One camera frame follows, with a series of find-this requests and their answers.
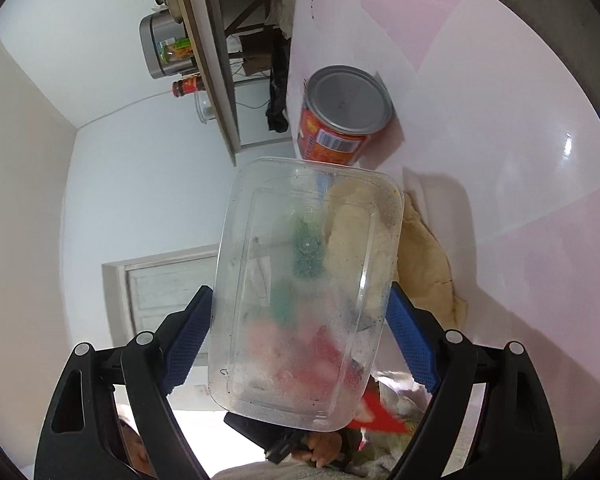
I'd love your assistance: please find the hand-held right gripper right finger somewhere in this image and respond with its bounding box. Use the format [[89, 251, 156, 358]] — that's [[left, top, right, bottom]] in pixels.
[[384, 282, 564, 480]]

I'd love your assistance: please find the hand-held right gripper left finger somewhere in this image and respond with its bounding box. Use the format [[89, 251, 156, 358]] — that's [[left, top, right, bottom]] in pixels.
[[34, 285, 214, 480]]

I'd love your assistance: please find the red snack bag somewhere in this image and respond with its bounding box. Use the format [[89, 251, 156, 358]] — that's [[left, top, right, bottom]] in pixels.
[[347, 389, 407, 435]]

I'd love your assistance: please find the clear plastic container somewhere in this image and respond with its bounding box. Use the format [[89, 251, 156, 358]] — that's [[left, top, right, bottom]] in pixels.
[[206, 156, 405, 432]]

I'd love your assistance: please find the red drink can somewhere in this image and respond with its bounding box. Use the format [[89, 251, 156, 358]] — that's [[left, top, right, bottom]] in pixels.
[[296, 65, 395, 167]]

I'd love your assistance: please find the person's left forearm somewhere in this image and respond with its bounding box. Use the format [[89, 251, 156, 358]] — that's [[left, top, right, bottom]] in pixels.
[[214, 459, 363, 480]]

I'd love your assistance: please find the person's left hand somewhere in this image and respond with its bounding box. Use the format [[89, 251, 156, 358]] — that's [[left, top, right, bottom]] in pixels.
[[292, 430, 346, 468]]

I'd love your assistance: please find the white door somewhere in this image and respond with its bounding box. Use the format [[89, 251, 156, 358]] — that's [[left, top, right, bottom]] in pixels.
[[103, 245, 218, 346]]

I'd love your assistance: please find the beige cloth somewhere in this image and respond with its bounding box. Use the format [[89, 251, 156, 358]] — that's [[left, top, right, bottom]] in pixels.
[[325, 182, 470, 331]]

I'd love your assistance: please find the glass bowl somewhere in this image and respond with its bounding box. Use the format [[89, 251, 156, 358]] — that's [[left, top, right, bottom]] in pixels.
[[195, 90, 218, 123]]

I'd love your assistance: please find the black cloth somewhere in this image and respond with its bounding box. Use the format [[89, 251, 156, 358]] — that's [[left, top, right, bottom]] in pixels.
[[265, 35, 292, 133]]

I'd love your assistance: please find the red lid jar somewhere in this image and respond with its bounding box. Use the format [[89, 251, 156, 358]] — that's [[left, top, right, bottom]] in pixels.
[[172, 74, 206, 98]]

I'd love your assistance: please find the wooden side table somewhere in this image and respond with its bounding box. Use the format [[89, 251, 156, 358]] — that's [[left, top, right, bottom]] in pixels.
[[172, 0, 301, 167]]

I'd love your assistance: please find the small cardboard box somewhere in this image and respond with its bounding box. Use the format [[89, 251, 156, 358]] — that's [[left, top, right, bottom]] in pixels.
[[240, 35, 273, 76]]

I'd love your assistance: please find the silver pot on shelf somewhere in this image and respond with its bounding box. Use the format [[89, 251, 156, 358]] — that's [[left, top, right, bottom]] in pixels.
[[139, 10, 196, 80]]

